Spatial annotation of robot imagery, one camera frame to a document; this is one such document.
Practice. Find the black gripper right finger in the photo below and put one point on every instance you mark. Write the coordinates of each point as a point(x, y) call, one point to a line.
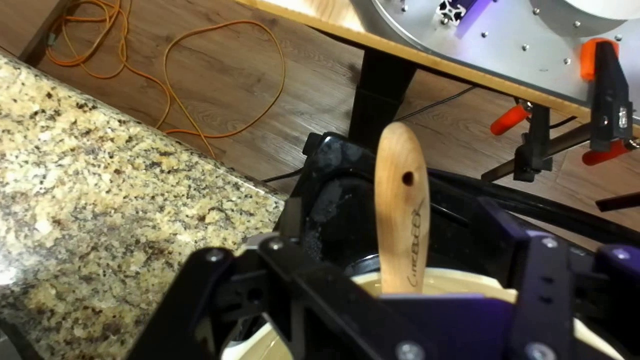
point(573, 301)

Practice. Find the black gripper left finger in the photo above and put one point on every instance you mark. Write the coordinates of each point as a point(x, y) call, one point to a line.
point(220, 301)

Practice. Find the wooden spoon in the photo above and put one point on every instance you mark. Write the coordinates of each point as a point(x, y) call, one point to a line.
point(401, 212)

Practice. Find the small orange black clamp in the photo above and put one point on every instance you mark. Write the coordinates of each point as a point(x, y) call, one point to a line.
point(530, 142)

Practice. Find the black electric stove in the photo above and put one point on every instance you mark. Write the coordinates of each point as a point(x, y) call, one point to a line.
point(332, 173)

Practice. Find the large orange black clamp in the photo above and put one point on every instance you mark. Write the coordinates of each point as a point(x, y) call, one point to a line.
point(610, 92)

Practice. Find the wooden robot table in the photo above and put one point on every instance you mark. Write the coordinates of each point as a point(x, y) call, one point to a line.
point(332, 17)

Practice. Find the aluminium base plate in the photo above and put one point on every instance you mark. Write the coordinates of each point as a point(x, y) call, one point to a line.
point(507, 40)

